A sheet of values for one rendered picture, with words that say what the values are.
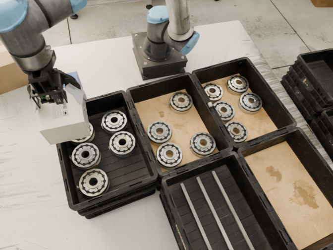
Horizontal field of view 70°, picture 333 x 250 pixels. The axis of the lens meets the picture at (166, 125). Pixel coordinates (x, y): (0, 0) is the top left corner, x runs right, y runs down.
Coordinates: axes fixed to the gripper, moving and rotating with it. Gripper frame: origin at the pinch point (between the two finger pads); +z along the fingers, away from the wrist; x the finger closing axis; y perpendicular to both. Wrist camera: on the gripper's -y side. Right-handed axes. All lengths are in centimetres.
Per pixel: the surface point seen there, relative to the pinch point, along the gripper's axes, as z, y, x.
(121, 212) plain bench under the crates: 41, 29, 8
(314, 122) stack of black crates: 73, 2, 145
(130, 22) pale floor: 112, -172, 52
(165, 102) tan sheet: 27.8, -9.8, 37.8
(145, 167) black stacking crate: 27.8, 17.5, 21.6
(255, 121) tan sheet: 28, 9, 74
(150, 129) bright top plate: 24.9, 2.9, 27.2
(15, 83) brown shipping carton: 37, -45, -29
